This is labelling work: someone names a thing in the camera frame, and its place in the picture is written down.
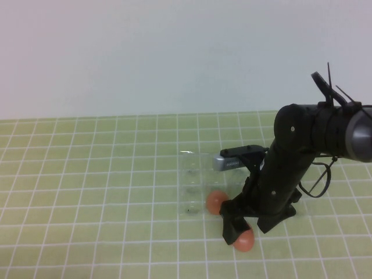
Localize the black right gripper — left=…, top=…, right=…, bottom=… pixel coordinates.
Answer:
left=221, top=148, right=314, bottom=245

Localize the brown egg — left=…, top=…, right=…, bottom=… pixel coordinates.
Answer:
left=205, top=191, right=230, bottom=216
left=232, top=222, right=256, bottom=252

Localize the clear plastic egg tray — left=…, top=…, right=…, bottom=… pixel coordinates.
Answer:
left=177, top=150, right=315, bottom=218

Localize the black zip tie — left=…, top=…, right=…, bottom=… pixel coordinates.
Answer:
left=326, top=62, right=364, bottom=116

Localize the green grid table mat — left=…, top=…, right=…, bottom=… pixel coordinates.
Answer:
left=0, top=107, right=372, bottom=279

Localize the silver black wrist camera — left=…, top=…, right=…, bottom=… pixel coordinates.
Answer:
left=213, top=144, right=270, bottom=173

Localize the thin black camera cable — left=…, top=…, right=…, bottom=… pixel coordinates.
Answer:
left=298, top=156, right=335, bottom=200

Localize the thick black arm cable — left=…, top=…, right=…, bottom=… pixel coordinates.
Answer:
left=310, top=71, right=335, bottom=101

